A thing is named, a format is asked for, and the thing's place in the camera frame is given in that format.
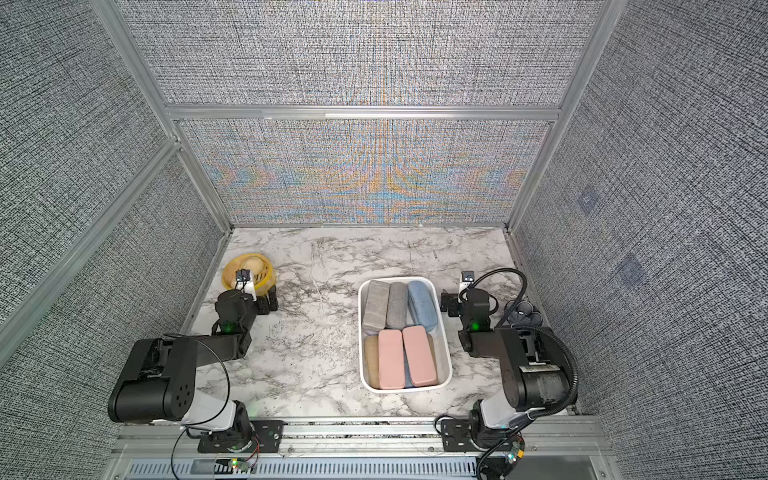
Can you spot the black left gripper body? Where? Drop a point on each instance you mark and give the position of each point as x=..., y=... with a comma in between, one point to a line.
x=259, y=307

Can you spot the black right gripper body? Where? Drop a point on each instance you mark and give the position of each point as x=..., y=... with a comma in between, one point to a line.
x=455, y=308

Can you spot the light blue case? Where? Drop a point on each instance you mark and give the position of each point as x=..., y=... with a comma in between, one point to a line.
x=421, y=306

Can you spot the pink glasses case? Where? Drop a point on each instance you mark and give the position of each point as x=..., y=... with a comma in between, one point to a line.
x=391, y=360
x=420, y=369

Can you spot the grey-beige rectangular glasses case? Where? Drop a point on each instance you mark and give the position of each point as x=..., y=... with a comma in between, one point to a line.
x=376, y=306

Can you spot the tan glasses case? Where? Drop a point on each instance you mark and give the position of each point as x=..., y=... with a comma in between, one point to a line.
x=371, y=359
x=431, y=344

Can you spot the grey fabric glasses case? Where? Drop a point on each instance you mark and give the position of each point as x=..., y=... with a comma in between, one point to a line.
x=397, y=308

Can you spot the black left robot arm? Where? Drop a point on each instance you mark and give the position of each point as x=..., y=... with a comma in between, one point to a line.
x=158, y=380

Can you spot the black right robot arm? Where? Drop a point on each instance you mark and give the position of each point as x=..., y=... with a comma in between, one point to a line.
x=539, y=375

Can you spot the white plastic storage tray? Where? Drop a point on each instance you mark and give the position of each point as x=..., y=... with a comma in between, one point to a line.
x=439, y=334

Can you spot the yellow bamboo steamer basket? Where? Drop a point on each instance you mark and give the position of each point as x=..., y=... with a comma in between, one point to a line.
x=252, y=273

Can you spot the dark blue flower bowl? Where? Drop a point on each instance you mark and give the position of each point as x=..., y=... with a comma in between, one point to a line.
x=522, y=313

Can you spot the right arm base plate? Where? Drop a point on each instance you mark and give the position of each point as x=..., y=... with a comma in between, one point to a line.
x=466, y=435

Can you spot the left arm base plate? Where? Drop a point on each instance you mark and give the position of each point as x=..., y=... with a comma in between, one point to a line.
x=264, y=436

